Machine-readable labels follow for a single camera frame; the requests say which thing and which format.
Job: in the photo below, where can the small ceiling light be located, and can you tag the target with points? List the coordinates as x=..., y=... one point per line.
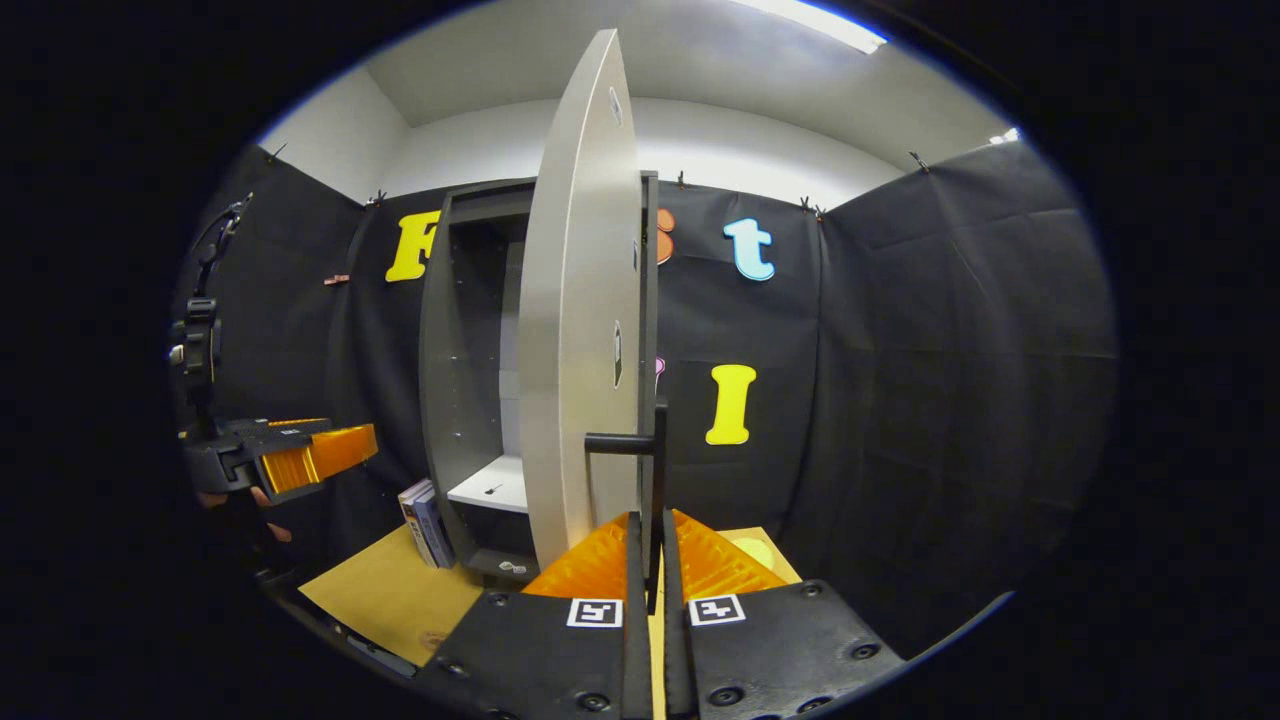
x=1005, y=136

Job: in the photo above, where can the black backdrop cloth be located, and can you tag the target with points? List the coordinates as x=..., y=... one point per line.
x=950, y=400

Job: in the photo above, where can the blue-grey book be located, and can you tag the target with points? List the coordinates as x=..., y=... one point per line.
x=438, y=530

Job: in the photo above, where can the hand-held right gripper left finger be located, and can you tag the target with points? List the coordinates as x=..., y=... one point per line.
x=540, y=660

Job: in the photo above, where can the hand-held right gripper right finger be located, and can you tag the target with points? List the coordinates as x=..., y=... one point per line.
x=780, y=650

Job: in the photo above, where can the white book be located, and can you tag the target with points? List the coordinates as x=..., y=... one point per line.
x=412, y=510

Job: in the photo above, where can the long ceiling light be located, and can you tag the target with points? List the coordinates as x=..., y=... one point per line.
x=820, y=22

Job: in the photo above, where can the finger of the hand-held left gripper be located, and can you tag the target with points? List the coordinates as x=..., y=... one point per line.
x=320, y=458
x=280, y=432

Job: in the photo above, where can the yellow lumpy soft object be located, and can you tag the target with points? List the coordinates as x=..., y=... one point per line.
x=757, y=552

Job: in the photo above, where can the white cabinet shelf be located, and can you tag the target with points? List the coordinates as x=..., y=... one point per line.
x=490, y=480

